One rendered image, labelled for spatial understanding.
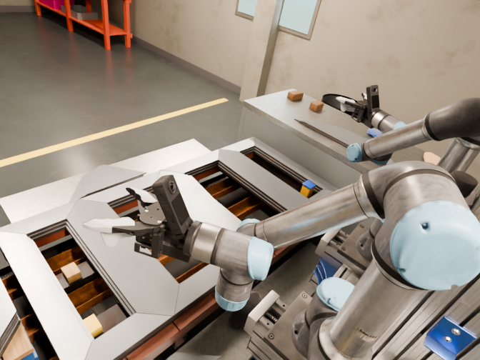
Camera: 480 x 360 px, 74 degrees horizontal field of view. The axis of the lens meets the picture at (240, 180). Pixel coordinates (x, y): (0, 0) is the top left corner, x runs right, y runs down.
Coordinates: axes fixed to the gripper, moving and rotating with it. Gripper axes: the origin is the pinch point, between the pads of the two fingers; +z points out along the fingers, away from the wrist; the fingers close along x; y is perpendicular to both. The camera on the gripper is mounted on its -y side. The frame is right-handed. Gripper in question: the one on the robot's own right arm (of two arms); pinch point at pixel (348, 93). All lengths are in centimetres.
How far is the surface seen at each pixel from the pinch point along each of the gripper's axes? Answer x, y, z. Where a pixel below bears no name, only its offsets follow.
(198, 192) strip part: -71, 51, 14
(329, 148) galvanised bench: 11.9, 42.8, 15.7
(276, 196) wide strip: -30, 56, 1
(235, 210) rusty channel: -49, 72, 14
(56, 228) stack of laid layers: -136, 44, 6
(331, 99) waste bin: 157, 111, 188
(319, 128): 18, 41, 35
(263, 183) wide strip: -32, 56, 14
